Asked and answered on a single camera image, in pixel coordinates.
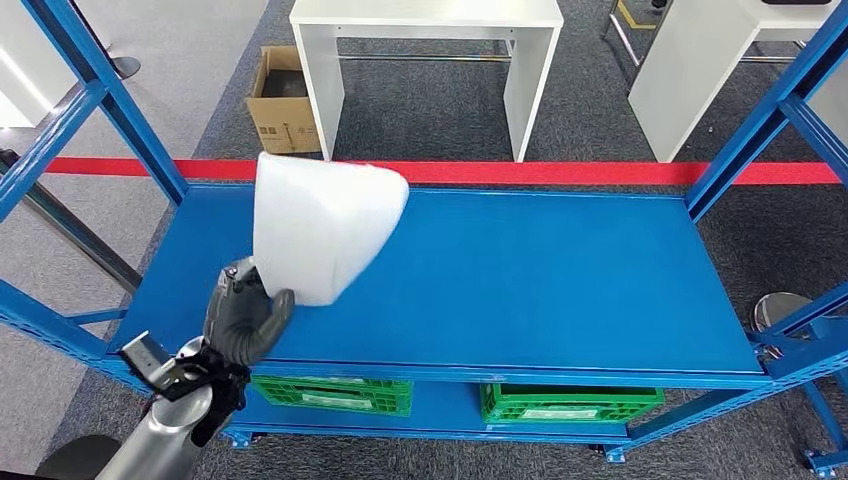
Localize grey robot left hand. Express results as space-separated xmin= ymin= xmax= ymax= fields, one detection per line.
xmin=201 ymin=258 xmax=296 ymax=369

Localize white plastic part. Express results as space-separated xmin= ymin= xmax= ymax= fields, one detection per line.
xmin=251 ymin=150 xmax=411 ymax=308

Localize blue metal shelf rack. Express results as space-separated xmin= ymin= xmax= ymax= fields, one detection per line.
xmin=0 ymin=0 xmax=848 ymax=480

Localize green plastic crate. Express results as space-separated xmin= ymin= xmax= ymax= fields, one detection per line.
xmin=250 ymin=374 xmax=413 ymax=419
xmin=480 ymin=382 xmax=666 ymax=425

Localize chrome stanchion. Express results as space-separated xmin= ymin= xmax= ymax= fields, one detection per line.
xmin=0 ymin=148 xmax=144 ymax=297
xmin=750 ymin=291 xmax=817 ymax=362

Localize open cardboard box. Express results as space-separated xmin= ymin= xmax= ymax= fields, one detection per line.
xmin=245 ymin=44 xmax=324 ymax=156

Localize black robot foot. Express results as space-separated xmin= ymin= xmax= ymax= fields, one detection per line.
xmin=34 ymin=433 xmax=124 ymax=480

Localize black stanchion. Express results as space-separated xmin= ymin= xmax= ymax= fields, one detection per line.
xmin=66 ymin=0 xmax=142 ymax=82

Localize red barrier belt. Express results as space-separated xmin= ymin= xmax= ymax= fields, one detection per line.
xmin=44 ymin=156 xmax=841 ymax=187

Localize white counter block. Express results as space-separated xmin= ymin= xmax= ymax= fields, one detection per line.
xmin=0 ymin=0 xmax=114 ymax=130

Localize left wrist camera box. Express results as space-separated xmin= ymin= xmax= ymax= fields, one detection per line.
xmin=117 ymin=329 xmax=193 ymax=403

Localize chrome tube frame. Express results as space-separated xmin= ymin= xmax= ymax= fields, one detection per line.
xmin=601 ymin=0 xmax=658 ymax=69

